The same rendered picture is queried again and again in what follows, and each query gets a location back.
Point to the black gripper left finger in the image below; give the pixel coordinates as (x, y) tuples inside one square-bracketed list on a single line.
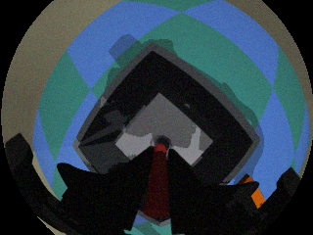
[(121, 189)]

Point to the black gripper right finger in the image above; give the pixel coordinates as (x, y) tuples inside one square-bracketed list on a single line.
[(191, 195)]

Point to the dark red peg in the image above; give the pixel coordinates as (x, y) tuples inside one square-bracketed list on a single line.
[(156, 204)]

